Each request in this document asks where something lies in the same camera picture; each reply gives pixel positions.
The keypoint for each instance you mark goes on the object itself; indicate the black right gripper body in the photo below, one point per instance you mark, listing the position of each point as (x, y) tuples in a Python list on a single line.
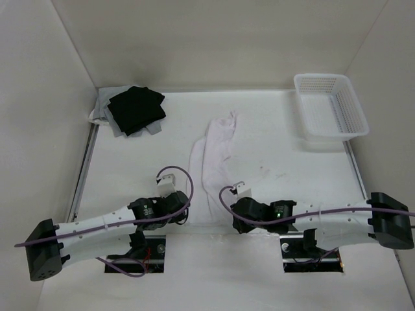
[(245, 227)]

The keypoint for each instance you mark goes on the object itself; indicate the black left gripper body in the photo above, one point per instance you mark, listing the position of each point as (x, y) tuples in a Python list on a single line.
[(174, 219)]

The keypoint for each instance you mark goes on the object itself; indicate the white tank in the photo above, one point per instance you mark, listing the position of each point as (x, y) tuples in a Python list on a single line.
[(95, 118), (208, 167)]

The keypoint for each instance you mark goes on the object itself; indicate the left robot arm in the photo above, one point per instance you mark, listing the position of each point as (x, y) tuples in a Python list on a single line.
[(118, 235)]

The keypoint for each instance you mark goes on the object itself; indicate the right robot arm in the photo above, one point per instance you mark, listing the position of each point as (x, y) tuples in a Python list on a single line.
[(380, 219)]

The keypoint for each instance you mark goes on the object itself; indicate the black folded tank top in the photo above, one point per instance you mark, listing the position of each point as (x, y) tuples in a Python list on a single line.
[(136, 108)]

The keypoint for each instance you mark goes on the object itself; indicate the white folded tank top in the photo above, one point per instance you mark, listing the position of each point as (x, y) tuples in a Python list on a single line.
[(95, 118)]

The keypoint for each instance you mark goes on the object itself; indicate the grey folded tank top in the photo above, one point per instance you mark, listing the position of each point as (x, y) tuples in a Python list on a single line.
[(101, 105)]

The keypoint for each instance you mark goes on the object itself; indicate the white plastic basket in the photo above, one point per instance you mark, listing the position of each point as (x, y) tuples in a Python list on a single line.
[(329, 108)]

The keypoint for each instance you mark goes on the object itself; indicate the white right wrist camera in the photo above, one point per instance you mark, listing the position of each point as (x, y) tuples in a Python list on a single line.
[(241, 190)]

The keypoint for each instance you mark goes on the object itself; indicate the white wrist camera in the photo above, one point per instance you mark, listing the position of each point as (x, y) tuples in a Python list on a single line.
[(166, 185), (241, 190)]

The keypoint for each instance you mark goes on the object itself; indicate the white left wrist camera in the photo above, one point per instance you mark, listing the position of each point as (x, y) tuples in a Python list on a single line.
[(166, 185)]

